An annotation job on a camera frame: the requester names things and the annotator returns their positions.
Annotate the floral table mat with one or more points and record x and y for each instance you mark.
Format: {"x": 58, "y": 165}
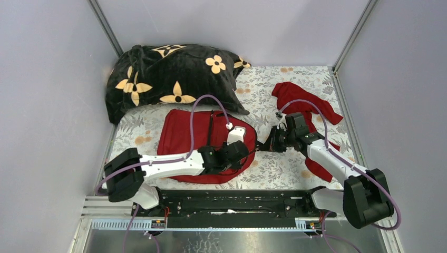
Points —
{"x": 141, "y": 128}

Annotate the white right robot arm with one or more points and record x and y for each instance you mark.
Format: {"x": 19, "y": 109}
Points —
{"x": 364, "y": 199}

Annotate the black floral blanket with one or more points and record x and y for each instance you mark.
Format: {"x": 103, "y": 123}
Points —
{"x": 177, "y": 73}

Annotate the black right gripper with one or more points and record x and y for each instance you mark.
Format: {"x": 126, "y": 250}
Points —
{"x": 271, "y": 144}

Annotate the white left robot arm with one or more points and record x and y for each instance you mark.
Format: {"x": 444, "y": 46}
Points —
{"x": 127, "y": 174}

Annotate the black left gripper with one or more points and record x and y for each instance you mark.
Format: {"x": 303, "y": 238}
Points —
{"x": 242, "y": 153}

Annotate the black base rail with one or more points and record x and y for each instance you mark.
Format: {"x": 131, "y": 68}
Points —
{"x": 232, "y": 209}

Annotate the red cloth garment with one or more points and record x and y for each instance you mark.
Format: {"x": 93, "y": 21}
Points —
{"x": 288, "y": 91}

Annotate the red student backpack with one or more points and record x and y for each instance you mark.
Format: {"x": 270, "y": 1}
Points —
{"x": 209, "y": 128}

